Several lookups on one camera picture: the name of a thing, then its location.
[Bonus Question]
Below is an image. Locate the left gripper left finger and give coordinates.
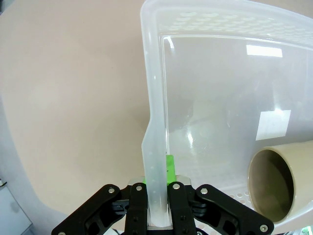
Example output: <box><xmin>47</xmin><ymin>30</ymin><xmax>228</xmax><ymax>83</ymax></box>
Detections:
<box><xmin>51</xmin><ymin>178</ymin><xmax>149</xmax><ymax>235</ymax></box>

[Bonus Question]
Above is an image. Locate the white perforated plastic basket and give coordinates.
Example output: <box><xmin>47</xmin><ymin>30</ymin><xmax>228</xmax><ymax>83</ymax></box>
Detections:
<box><xmin>140</xmin><ymin>0</ymin><xmax>313</xmax><ymax>230</ymax></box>

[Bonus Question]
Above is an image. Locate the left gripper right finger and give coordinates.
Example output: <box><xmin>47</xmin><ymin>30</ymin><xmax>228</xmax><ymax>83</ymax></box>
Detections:
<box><xmin>165</xmin><ymin>154</ymin><xmax>275</xmax><ymax>235</ymax></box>

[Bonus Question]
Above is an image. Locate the cardboard tube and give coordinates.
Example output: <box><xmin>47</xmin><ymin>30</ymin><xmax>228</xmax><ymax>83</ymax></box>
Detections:
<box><xmin>247</xmin><ymin>140</ymin><xmax>313</xmax><ymax>223</ymax></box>

